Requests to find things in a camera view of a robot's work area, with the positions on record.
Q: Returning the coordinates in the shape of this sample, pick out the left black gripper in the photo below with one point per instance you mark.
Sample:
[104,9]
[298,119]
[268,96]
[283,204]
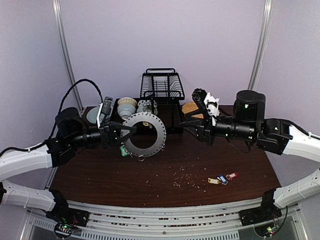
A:
[108,133]

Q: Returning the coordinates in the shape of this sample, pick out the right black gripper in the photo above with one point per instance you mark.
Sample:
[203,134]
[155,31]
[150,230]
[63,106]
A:
[207,131]

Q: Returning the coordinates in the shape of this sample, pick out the grey perforated keyring disc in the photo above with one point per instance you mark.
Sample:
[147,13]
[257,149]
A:
[155,128]

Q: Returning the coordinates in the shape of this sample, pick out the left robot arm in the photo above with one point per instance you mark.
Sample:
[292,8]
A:
[73,133]

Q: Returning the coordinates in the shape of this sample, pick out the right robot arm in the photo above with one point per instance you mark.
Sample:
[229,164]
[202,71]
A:
[274,135]

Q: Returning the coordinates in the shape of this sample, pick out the green key tag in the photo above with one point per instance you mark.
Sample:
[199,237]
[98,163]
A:
[123,151]

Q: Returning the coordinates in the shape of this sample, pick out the yellow dotted plate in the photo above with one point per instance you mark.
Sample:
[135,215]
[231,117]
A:
[189,107]

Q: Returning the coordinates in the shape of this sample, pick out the light blue ribbed bowl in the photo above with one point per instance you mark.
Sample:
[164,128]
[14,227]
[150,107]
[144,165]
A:
[126,110]

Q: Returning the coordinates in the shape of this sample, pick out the light blue plate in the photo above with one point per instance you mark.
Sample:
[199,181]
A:
[92,115]

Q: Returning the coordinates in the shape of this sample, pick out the cream patterned bowl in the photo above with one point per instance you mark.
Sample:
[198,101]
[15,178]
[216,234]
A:
[127,100]

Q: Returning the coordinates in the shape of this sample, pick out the light blue floral bowl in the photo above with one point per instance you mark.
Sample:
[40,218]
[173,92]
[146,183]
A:
[147,109]

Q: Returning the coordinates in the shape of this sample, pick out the dotted white bowl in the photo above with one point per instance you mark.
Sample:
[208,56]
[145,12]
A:
[147,103]

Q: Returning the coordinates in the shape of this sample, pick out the red key tag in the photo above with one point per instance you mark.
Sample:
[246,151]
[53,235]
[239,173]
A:
[231,176]

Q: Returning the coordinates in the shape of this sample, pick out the blue key tag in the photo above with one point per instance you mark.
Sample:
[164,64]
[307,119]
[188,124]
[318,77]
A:
[222,179]

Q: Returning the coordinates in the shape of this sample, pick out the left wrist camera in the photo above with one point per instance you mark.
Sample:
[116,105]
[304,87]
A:
[105,110]

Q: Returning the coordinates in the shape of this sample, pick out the black wire dish rack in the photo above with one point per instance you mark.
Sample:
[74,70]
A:
[164,86]

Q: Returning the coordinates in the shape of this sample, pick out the right aluminium frame post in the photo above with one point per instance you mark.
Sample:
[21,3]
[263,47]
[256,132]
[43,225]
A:
[261,45]

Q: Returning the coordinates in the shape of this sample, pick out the aluminium frame post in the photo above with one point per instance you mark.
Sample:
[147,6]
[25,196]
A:
[261,45]
[63,41]

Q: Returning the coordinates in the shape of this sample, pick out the left aluminium frame post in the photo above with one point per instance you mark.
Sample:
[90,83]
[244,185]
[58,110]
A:
[63,41]

